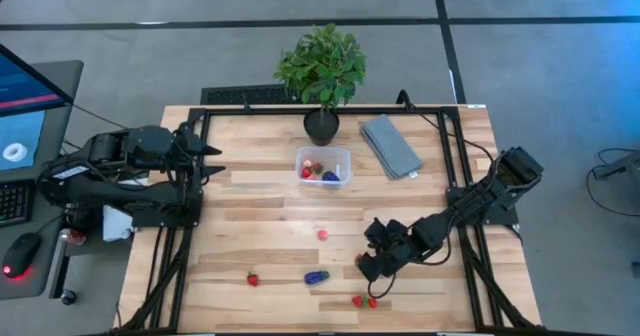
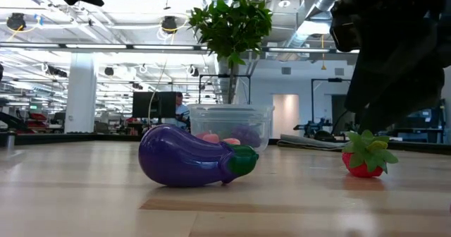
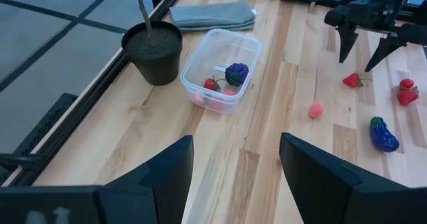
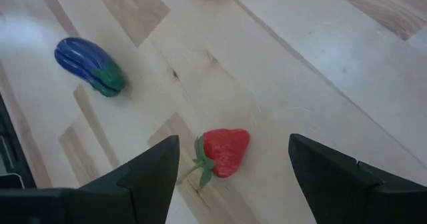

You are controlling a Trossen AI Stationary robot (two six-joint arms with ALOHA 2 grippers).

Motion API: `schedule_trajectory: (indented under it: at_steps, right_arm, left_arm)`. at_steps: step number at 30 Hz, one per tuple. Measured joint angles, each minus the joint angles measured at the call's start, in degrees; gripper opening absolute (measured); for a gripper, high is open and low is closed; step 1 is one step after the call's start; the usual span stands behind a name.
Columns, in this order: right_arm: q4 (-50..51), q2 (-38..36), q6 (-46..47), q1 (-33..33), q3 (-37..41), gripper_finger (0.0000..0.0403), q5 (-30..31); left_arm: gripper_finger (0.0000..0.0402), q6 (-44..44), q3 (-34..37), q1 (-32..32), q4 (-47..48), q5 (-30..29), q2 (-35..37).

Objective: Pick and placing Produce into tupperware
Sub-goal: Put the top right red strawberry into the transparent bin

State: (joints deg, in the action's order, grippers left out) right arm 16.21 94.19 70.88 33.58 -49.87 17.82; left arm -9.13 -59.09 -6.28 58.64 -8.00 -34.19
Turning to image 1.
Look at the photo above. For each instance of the black aluminium table frame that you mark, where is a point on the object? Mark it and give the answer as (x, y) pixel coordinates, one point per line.
(325, 111)

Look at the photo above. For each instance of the black computer mouse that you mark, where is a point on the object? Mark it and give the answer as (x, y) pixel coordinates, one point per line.
(20, 253)

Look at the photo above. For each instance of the green leafy plant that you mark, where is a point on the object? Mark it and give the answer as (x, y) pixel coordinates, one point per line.
(320, 71)

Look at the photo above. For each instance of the clear plastic tupperware container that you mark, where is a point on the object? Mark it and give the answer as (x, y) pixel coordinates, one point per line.
(342, 158)

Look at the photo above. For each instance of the small red strawberry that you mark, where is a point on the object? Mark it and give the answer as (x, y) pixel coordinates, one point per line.
(372, 303)

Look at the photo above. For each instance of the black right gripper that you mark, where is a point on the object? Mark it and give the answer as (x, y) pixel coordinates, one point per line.
(397, 246)

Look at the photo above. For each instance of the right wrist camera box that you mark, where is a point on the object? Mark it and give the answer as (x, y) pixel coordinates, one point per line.
(376, 229)

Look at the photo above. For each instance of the black keyboard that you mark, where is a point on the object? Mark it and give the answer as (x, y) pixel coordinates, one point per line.
(12, 203)

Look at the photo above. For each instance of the purple toy grapes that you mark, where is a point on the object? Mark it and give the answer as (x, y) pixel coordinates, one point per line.
(330, 176)

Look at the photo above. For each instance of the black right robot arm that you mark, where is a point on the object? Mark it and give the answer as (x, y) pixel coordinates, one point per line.
(515, 171)

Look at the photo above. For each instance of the black caster wheel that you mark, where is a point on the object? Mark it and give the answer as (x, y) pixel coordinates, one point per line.
(68, 297)

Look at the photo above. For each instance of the dark equipment stand base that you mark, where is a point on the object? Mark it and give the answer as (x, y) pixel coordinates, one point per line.
(625, 168)

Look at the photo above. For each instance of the computer monitor blue screen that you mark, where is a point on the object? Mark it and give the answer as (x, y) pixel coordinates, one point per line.
(20, 91)

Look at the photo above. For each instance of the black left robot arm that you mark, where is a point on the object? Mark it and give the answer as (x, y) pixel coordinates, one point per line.
(140, 143)

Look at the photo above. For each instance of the grey folded cloth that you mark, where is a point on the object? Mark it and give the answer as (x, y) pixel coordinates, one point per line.
(390, 146)

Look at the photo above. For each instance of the black plant pot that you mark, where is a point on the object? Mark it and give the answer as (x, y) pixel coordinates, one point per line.
(320, 131)

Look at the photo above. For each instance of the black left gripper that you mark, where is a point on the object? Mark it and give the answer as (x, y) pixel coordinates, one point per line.
(192, 158)

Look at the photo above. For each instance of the red and silver can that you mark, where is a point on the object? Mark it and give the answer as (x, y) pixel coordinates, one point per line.
(74, 236)

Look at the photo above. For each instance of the grey computer desk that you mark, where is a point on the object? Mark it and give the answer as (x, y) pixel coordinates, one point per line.
(55, 81)

